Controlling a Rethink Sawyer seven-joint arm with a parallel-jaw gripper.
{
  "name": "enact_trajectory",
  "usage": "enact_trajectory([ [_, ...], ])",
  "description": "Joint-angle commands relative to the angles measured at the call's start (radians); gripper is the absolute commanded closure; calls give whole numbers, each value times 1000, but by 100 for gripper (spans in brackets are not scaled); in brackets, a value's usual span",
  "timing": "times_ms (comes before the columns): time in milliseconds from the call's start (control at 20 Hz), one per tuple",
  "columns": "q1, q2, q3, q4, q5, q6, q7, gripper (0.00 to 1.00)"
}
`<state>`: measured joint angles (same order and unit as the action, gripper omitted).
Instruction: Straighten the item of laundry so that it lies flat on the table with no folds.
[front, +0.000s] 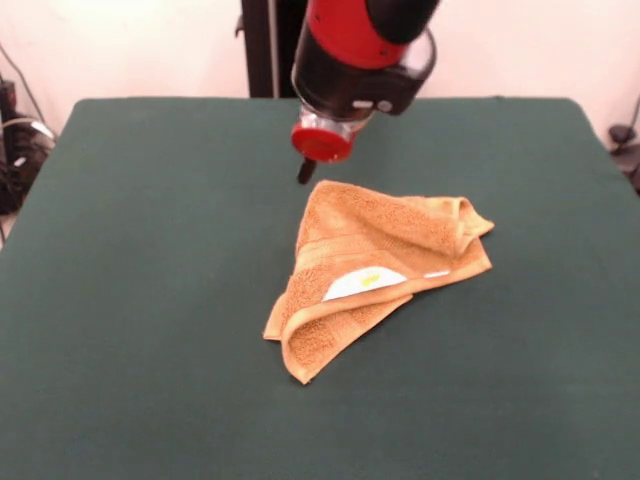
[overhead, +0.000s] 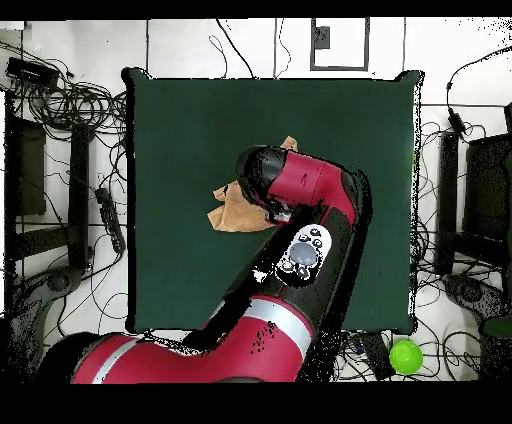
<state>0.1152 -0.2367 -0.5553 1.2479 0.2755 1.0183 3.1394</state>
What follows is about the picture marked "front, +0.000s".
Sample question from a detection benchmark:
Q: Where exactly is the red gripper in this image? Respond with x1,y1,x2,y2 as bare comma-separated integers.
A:
290,124,356,185

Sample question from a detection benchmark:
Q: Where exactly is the tan terry towel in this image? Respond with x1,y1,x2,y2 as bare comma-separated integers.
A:
263,179,496,385

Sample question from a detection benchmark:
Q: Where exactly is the black upright column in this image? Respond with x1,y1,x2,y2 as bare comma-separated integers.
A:
234,0,307,99

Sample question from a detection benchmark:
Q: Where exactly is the dark green tablecloth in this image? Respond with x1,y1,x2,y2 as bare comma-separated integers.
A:
0,96,640,480

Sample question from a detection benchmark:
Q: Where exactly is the bundle of black cables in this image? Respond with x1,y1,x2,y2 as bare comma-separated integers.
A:
0,117,57,216

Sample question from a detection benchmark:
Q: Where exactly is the black wall power strip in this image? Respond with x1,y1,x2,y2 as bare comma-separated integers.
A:
0,79,19,119

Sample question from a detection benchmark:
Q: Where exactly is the black device with cable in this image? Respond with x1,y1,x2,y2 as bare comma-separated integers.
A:
608,124,640,196

